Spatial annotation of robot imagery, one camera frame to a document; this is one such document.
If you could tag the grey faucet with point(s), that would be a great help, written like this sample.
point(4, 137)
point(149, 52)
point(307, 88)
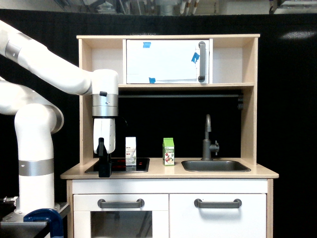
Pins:
point(208, 147)

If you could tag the white oven door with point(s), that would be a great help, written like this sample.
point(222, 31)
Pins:
point(150, 221)

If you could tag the grey sink basin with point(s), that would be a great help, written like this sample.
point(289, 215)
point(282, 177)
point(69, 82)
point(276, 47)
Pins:
point(214, 166)

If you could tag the grey hanging rail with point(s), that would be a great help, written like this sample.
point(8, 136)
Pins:
point(183, 96)

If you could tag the grey microwave handle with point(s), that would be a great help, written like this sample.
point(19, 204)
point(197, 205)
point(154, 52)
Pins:
point(202, 71)

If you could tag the black hooks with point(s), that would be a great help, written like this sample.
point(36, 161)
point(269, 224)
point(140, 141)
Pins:
point(240, 101)

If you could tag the grey cabinet door handle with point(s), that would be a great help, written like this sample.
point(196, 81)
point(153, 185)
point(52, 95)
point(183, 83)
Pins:
point(217, 205)

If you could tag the white milk carton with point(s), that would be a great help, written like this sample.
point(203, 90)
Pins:
point(130, 151)

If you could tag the white cabinet door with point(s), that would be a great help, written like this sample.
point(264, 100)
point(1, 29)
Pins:
point(187, 221)

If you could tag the green juice carton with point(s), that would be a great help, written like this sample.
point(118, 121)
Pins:
point(168, 152)

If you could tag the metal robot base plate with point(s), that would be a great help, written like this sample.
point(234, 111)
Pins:
point(15, 218)

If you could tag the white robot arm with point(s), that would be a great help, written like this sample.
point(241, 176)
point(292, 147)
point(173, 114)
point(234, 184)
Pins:
point(36, 119)

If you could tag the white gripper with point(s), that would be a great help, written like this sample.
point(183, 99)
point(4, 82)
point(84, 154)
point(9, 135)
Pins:
point(104, 144)

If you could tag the grey oven door handle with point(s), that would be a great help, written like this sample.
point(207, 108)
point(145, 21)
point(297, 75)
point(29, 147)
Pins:
point(120, 205)

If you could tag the black stovetop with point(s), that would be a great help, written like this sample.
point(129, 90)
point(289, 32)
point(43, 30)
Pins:
point(118, 166)

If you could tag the white microwave door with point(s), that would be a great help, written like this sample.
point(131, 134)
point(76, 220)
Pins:
point(165, 61)

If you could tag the blue clamp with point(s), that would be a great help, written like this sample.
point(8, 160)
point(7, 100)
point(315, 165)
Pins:
point(49, 215)

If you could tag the wooden toy kitchen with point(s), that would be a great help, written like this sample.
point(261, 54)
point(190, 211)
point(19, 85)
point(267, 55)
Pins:
point(233, 66)

